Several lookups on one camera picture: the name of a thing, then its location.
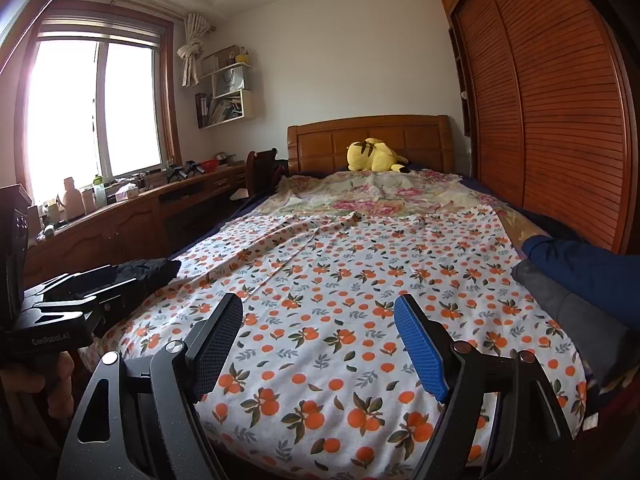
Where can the wooden louvered wardrobe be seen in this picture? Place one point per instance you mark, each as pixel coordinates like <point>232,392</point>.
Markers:
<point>550,100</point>

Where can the row of shelf files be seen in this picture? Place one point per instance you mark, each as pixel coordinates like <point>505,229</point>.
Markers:
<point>220,110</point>

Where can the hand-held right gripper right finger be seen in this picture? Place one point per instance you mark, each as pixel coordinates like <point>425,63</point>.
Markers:
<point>420,350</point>

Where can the person's left hand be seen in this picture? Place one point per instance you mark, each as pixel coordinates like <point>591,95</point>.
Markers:
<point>20,390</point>

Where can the green capped bottle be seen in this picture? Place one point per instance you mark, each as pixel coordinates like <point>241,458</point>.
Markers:
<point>100,192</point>

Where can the blue garment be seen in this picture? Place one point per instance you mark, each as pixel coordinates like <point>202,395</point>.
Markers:
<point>585,265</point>

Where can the yellow plush toy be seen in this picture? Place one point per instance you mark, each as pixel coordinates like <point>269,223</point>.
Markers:
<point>375,156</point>

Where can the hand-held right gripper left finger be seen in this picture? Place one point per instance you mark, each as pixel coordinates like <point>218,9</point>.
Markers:
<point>220,345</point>

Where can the bed with floral sheet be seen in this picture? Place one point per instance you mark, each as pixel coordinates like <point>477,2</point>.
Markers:
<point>325,285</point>

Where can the grey garment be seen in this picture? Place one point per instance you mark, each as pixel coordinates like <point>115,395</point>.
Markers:
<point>575,320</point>

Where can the tissue box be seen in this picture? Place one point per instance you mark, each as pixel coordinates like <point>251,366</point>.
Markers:
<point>126,192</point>

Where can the golden patterned quilt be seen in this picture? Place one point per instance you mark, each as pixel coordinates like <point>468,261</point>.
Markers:
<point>520,227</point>

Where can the long wooden desk cabinet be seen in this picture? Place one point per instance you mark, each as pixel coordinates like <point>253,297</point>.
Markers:
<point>140,225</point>

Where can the beige plastic bottle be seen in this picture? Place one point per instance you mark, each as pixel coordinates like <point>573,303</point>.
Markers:
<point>74,200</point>

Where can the white paper bag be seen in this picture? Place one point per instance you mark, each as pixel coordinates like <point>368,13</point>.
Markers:
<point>230,81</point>

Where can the tied beige curtain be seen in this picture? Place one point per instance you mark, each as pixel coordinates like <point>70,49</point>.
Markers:
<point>191,52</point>

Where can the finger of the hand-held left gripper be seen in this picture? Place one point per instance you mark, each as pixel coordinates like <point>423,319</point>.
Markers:
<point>75,280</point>
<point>110,296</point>

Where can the black tripod device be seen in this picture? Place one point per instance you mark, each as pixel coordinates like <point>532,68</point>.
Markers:
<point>182,170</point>

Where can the pink floral blanket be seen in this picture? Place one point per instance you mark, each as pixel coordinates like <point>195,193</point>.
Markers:
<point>375,195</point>

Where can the black shirt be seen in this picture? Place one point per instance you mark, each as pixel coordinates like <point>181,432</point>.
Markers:
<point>150,272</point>

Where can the wooden bed headboard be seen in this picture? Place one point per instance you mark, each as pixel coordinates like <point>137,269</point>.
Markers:
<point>320,145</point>

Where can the wooden chair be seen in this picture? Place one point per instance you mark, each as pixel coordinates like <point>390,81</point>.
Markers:
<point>260,170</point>

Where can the white wall shelf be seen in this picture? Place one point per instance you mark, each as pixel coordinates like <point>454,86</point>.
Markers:
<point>247,105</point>

